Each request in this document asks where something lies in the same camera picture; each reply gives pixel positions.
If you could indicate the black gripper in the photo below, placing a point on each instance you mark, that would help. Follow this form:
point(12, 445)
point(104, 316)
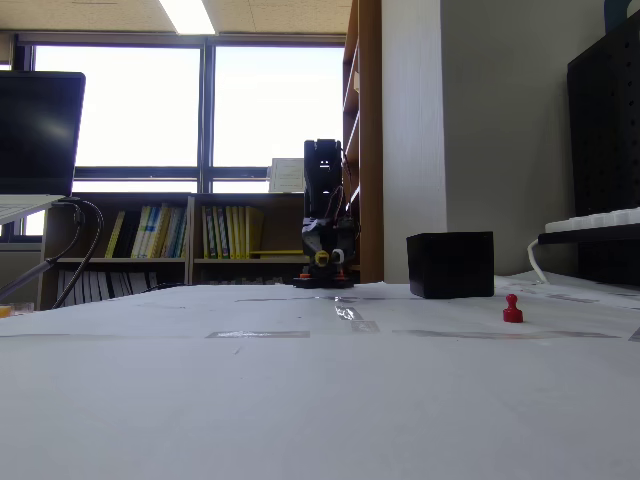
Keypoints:
point(311, 238)

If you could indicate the red plastic pawn piece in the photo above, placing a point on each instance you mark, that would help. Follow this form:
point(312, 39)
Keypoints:
point(512, 312)

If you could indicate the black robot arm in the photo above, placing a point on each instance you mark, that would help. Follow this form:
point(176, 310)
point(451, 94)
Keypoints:
point(324, 175)

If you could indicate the black robot base orange parts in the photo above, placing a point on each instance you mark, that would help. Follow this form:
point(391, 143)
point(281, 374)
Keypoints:
point(320, 282)

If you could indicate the black box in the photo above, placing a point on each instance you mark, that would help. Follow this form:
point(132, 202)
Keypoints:
point(450, 265)

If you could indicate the low wooden bookcase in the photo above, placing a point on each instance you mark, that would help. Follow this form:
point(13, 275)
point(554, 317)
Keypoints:
point(280, 225)
point(150, 263)

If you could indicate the framed white paper sign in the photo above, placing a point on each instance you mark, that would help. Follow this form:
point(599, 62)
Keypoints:
point(287, 175)

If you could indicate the tall wooden bookcase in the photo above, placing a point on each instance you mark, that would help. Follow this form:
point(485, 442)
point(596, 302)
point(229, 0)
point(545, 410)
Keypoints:
point(371, 150)

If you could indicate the white paper table cover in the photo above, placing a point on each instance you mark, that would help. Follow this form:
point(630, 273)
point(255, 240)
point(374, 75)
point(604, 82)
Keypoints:
point(300, 400)

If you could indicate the row of books on shelf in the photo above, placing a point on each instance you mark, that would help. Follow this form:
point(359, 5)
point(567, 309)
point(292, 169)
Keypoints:
point(150, 232)

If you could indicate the slanted yellow book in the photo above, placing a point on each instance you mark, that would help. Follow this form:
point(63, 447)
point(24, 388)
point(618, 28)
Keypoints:
point(115, 235)

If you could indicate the white binder row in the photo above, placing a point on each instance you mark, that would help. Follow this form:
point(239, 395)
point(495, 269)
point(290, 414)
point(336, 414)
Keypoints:
point(100, 285)

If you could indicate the black shelf bar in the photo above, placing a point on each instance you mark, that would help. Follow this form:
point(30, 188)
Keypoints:
point(590, 236)

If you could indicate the white power strip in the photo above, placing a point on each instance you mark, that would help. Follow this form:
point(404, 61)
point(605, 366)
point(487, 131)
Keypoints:
point(595, 219)

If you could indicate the ceiling light panel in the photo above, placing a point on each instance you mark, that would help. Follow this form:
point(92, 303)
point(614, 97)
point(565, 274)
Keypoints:
point(189, 16)

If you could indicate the black pegboard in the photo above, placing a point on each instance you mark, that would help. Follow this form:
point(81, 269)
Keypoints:
point(605, 125)

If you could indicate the open laptop dark screen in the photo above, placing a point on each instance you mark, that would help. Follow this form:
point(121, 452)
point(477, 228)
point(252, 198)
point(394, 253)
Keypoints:
point(37, 130)

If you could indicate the small orange and clear object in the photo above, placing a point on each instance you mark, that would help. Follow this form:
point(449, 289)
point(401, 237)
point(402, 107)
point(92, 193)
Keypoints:
point(10, 310)

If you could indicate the dark blue object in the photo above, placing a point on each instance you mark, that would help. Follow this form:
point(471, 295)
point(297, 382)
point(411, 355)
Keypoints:
point(620, 15)

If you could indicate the window with dark frame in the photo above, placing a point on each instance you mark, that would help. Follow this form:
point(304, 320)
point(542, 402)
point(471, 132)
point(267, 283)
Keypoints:
point(150, 105)

